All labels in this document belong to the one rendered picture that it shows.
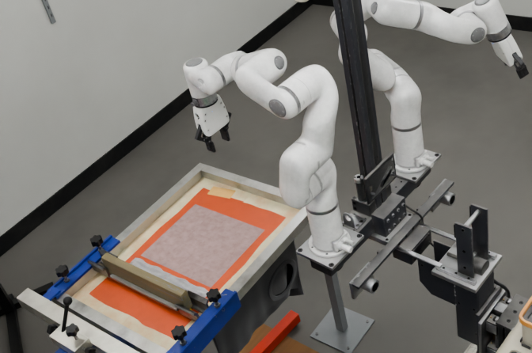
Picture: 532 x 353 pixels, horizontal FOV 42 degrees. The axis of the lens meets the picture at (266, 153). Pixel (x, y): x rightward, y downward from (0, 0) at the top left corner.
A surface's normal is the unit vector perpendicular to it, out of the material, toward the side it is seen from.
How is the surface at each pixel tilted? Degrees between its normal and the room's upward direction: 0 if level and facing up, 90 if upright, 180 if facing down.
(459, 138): 0
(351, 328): 0
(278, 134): 0
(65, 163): 90
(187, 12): 90
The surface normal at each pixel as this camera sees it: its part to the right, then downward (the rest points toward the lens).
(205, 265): -0.20, -0.79
